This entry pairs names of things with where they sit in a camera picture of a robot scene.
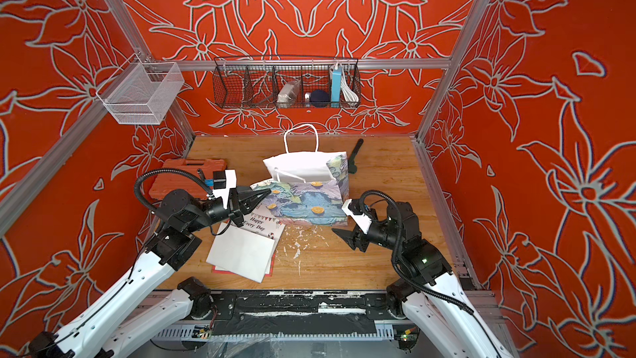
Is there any white happy day paper bag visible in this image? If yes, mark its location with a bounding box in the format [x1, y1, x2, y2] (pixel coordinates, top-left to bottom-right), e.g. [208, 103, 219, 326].
[206, 214, 285, 283]

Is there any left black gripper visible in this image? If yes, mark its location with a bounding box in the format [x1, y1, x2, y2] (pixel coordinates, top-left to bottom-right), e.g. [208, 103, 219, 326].
[185, 188, 271, 236]

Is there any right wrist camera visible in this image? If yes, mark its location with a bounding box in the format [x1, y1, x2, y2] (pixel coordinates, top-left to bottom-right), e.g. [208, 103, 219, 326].
[342, 199, 373, 235]

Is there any white cable in basket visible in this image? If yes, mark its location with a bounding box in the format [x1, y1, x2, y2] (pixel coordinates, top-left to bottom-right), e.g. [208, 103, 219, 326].
[341, 76, 359, 106]

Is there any orange plastic tool case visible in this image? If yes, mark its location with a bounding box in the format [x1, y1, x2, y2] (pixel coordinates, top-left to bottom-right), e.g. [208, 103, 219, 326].
[148, 159, 227, 201]

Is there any dark blue round object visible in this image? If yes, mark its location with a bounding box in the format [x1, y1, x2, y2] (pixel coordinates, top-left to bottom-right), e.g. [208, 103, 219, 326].
[309, 89, 331, 108]

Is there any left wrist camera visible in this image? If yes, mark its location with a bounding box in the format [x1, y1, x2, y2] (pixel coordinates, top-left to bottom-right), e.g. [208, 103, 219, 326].
[212, 170, 237, 208]

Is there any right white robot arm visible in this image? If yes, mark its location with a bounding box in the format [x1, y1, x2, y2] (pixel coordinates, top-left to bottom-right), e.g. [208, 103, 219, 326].
[334, 190, 512, 357]

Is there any black wire wall basket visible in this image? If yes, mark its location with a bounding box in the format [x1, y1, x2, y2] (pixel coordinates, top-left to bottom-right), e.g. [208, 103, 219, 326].
[212, 56, 362, 109]

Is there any red RICH paper bag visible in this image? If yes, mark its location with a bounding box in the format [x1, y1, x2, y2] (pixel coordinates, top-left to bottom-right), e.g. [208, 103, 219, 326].
[213, 255, 276, 277]

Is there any white wire mesh basket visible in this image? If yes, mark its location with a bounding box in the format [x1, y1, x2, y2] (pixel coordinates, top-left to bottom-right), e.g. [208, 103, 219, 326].
[96, 53, 185, 125]

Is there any silver packet in basket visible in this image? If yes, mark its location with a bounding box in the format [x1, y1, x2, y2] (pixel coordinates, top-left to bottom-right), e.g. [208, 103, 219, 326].
[277, 80, 301, 109]

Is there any dark green wrench tool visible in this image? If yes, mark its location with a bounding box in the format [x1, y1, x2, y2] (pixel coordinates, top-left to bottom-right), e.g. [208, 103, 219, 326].
[348, 139, 364, 174]

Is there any white slotted cable duct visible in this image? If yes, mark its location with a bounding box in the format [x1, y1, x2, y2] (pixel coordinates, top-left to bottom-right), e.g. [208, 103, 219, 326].
[151, 323, 396, 343]

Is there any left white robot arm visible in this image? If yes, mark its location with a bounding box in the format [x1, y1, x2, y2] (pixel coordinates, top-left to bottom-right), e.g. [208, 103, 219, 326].
[27, 167, 271, 357]

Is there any light blue box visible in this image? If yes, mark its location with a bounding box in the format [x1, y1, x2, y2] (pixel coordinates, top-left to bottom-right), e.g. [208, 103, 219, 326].
[330, 62, 342, 108]

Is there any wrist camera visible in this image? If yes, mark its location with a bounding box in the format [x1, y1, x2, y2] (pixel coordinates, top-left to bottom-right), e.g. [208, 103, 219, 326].
[342, 199, 373, 235]
[212, 170, 237, 208]

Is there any colourful patterned paper bag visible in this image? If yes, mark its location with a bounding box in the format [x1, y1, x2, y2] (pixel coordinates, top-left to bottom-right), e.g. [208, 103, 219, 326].
[252, 124, 349, 227]

